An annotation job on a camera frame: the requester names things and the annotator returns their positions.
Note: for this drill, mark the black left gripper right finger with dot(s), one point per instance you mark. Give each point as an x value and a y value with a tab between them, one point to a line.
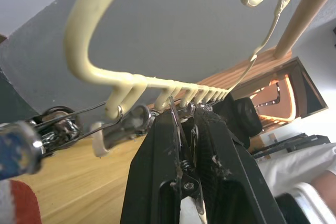
231	182

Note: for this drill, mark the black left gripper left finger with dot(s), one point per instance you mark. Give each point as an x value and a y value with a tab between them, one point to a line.
149	171

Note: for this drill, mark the metal spring clip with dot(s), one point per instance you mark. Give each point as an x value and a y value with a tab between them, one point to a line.
143	115
174	115
61	127

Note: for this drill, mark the person in white shirt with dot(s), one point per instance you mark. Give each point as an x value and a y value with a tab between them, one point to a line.
291	166

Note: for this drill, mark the black round knobbed object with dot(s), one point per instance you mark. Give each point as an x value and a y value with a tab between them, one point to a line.
246	116

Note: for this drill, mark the black flat desk equipment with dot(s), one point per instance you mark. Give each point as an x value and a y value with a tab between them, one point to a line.
296	142

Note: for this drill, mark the white rounded plastic part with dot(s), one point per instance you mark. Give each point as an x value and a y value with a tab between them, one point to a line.
312	200

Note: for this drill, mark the dark framed orange lit recess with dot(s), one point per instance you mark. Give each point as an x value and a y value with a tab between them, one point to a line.
296	90

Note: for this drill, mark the slatted wooden panel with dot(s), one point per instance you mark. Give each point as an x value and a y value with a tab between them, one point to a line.
260	64

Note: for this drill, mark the blue red white flag sock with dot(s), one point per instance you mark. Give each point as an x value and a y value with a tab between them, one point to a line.
15	145

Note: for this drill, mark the round wooden pole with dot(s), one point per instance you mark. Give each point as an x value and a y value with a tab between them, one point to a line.
302	11

